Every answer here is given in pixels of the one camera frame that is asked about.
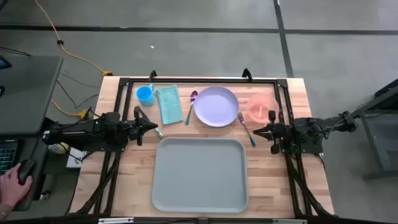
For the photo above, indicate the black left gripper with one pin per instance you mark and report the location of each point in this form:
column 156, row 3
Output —
column 138, row 129

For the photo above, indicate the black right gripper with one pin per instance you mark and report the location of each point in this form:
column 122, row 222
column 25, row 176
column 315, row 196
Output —
column 283, row 133

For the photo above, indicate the iridescent silver teal knife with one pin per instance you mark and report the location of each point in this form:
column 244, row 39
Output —
column 159, row 133

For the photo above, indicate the iridescent purple teal fork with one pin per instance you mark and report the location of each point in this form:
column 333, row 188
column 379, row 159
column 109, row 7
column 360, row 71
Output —
column 245, row 127

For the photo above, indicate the pink translucent bowl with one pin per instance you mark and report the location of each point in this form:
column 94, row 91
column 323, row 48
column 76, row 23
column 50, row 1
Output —
column 258, row 105

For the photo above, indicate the teal cloth napkin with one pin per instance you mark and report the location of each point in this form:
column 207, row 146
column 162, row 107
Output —
column 169, row 105

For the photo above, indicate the blue plastic cup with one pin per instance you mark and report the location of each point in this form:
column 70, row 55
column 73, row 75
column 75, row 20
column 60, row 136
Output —
column 144, row 96

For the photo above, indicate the iridescent purple teal spoon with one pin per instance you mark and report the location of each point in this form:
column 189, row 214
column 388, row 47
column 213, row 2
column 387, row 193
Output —
column 193, row 96

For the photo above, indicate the lavender plastic plate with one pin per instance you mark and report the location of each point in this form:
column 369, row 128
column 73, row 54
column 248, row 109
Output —
column 216, row 105

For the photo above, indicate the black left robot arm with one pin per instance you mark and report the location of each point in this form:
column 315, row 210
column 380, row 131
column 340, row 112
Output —
column 81, row 132

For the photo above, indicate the person's forearm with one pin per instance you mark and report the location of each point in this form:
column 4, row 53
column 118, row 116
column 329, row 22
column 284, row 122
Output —
column 3, row 213

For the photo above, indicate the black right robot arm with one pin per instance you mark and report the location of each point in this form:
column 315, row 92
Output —
column 311, row 130

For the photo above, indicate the grey plastic tray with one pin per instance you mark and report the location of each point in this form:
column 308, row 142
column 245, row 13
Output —
column 199, row 177

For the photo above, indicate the white cardboard box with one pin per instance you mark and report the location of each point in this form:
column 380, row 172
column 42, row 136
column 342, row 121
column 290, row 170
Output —
column 74, row 160

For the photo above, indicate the white bottle with yellow cap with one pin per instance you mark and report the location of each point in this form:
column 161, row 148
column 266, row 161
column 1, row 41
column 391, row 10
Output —
column 60, row 147

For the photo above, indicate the black caster wheel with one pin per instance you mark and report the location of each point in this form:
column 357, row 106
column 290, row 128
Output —
column 45, row 195

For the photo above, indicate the black computer desk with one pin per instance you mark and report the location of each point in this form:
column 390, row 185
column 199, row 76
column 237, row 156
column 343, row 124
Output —
column 28, row 93

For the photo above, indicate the black computer mouse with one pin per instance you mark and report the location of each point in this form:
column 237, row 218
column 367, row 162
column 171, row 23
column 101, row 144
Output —
column 25, row 167

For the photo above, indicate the black side table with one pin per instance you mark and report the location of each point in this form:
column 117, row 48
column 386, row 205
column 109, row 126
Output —
column 388, row 93

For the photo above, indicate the backlit computer keyboard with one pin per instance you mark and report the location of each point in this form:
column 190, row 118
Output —
column 7, row 155

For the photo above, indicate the person's hand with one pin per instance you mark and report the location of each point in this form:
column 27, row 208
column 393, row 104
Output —
column 11, row 193

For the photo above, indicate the small screen device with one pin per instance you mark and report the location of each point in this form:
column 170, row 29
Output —
column 3, row 63

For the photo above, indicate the black aluminium table frame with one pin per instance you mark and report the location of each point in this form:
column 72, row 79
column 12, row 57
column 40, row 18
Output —
column 202, row 81

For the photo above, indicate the silver metal bracket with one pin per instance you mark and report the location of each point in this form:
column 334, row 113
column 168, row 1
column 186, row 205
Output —
column 115, row 220
column 289, row 221

